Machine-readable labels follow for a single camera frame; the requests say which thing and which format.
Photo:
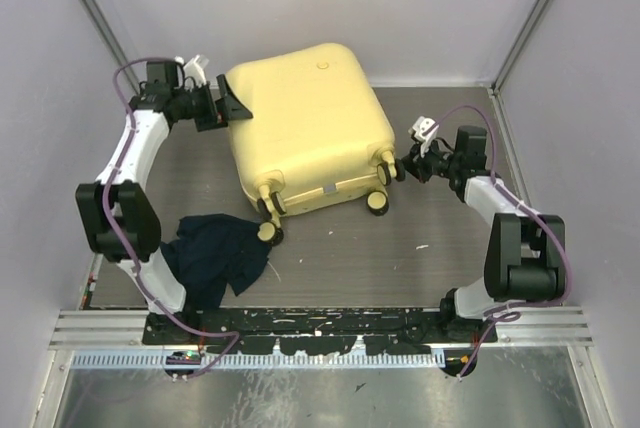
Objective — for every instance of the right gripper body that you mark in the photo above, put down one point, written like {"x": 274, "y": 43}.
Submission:
{"x": 435, "y": 163}

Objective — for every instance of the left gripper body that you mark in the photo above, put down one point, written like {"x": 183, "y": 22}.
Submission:
{"x": 199, "y": 105}

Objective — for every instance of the yellow hard-shell suitcase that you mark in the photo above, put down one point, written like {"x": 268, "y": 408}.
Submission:
{"x": 317, "y": 135}

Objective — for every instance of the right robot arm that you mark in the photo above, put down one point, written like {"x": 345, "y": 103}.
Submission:
{"x": 525, "y": 259}

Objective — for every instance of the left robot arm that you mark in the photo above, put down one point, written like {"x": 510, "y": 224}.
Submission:
{"x": 119, "y": 221}

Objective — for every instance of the dark navy garment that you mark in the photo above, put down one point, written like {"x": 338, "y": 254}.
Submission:
{"x": 213, "y": 252}

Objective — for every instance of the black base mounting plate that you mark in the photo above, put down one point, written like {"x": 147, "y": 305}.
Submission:
{"x": 322, "y": 331}

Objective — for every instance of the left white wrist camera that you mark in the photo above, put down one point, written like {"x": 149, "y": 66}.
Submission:
{"x": 194, "y": 68}

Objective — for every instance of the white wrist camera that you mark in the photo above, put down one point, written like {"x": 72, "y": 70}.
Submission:
{"x": 423, "y": 132}
{"x": 194, "y": 68}

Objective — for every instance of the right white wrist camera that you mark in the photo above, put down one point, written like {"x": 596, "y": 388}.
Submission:
{"x": 423, "y": 132}

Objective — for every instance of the aluminium frame rail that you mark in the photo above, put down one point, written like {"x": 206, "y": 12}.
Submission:
{"x": 563, "y": 326}

